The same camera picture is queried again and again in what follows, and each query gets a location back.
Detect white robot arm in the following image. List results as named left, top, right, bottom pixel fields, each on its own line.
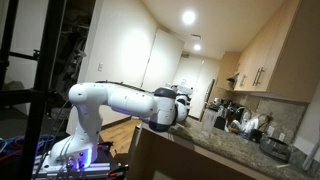
left=46, top=82, right=187, bottom=168

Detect clear plastic cup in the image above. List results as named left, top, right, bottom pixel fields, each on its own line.
left=201, top=109, right=218, bottom=134

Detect upper wooden kitchen cabinets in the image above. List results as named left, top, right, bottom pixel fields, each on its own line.
left=217, top=0, right=320, bottom=103

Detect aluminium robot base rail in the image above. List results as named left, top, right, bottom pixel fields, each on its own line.
left=31, top=153, right=129, bottom=180

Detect black metal frame post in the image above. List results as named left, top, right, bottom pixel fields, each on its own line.
left=17, top=0, right=67, bottom=180

